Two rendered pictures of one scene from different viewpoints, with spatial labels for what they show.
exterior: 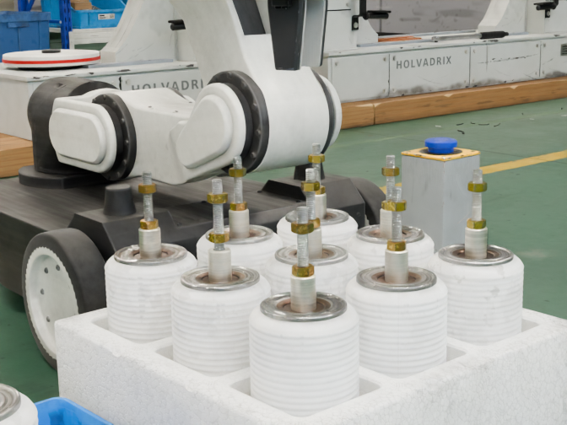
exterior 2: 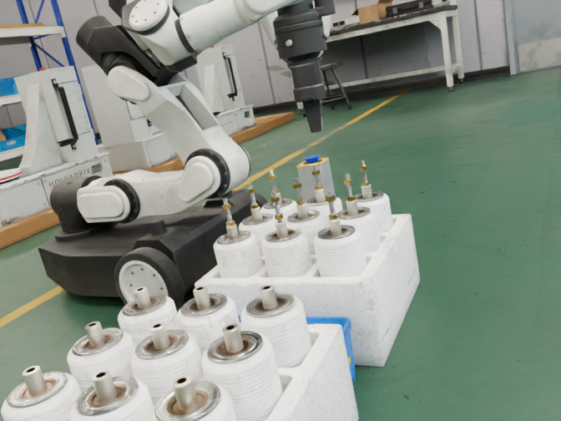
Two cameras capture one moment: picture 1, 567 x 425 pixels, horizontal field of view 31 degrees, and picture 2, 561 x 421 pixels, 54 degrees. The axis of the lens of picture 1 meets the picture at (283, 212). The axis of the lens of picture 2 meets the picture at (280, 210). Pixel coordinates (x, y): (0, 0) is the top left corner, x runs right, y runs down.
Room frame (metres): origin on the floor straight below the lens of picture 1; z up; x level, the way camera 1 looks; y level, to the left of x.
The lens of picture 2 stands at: (-0.09, 0.46, 0.60)
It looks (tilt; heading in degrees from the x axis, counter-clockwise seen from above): 15 degrees down; 338
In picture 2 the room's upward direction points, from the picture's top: 12 degrees counter-clockwise
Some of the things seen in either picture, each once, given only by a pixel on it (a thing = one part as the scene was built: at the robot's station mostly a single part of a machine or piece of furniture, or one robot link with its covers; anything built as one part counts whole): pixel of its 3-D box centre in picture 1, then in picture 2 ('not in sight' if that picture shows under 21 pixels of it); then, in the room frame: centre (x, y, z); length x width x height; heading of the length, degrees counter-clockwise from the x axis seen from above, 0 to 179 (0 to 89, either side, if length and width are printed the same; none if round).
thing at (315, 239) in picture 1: (310, 243); (302, 210); (1.00, -0.03, 0.26); 0.02 x 0.02 x 0.03
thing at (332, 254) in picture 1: (311, 255); (303, 216); (1.00, -0.03, 0.25); 0.08 x 0.08 x 0.01
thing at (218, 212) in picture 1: (218, 218); (277, 208); (0.93, 0.06, 0.31); 0.01 x 0.01 x 0.08
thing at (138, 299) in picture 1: (154, 338); (243, 276); (1.02, 0.14, 0.16); 0.10 x 0.10 x 0.18
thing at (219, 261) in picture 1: (219, 266); (281, 229); (0.93, 0.06, 0.26); 0.02 x 0.02 x 0.03
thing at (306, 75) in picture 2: not in sight; (304, 65); (0.84, -0.01, 0.58); 0.13 x 0.10 x 0.12; 150
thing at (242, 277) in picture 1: (220, 279); (282, 235); (0.93, 0.06, 0.25); 0.08 x 0.08 x 0.01
